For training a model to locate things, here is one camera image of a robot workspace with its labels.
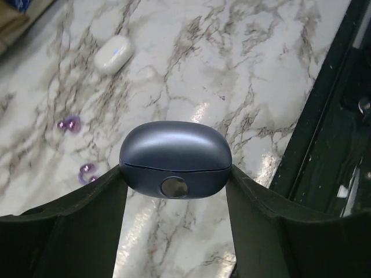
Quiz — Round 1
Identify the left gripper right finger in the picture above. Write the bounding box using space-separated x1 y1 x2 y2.
226 167 370 277

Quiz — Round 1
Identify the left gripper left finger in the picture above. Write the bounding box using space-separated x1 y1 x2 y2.
1 166 128 277

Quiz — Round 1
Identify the purple earbud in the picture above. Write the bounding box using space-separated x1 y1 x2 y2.
57 115 81 133
78 163 98 185

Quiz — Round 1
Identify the lavender earbud charging case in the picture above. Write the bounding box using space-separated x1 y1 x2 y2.
119 121 232 199

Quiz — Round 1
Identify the white earbud case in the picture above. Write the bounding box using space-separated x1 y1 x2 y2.
94 35 134 75

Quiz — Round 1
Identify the brown snack bag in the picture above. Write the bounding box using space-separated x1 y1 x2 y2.
1 0 54 55

